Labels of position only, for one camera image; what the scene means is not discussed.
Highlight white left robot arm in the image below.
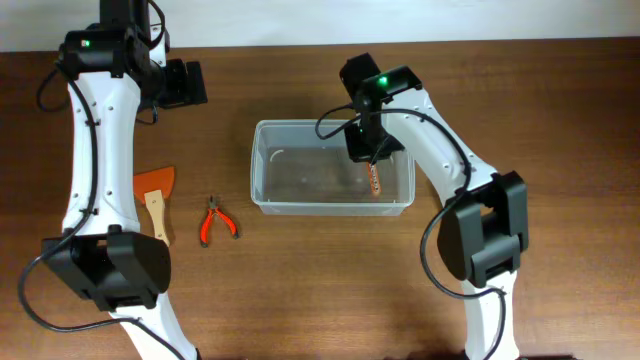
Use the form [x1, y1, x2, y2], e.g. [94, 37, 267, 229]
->
[39, 0, 207, 359]

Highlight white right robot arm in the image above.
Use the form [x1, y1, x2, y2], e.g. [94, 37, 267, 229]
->
[339, 53, 529, 359]

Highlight orange scraper wooden handle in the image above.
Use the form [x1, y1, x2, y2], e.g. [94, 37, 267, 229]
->
[133, 166, 176, 246]

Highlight clear plastic container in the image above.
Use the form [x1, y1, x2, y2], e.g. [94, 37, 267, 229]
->
[250, 119, 415, 216]

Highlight red handled pliers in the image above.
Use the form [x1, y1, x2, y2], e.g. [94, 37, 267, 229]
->
[198, 195, 240, 249]

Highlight orange socket bit holder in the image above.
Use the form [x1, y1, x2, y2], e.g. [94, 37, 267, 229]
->
[367, 163, 381, 196]

